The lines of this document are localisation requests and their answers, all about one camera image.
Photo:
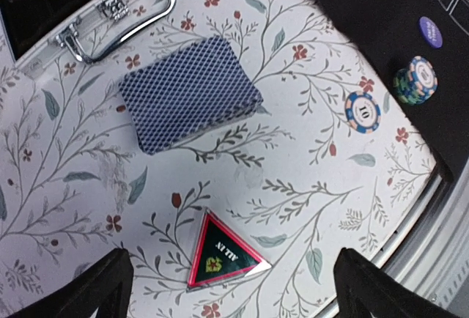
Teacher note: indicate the black poker mat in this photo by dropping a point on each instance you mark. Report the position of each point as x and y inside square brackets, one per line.
[387, 34]

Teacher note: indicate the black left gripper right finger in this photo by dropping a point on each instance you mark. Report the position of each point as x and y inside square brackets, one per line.
[364, 290]

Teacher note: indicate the aluminium poker chip case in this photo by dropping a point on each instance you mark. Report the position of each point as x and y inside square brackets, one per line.
[34, 28]

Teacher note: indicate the floral table cloth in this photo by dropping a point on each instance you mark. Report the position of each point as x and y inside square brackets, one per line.
[294, 180]

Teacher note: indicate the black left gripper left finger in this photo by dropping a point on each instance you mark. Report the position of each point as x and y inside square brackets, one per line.
[104, 290]

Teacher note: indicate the red triangular all-in marker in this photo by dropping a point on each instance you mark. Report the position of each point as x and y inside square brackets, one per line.
[221, 255]

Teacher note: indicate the blue playing card deck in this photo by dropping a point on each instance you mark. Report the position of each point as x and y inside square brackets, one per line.
[188, 92]

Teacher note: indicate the single blue ten chip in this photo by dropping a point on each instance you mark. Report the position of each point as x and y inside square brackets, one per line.
[362, 112]

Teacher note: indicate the blue green moved chip stack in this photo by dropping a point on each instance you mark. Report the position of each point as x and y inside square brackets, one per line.
[415, 83]

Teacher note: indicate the purple small blind button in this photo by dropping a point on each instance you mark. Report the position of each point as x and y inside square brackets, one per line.
[430, 32]

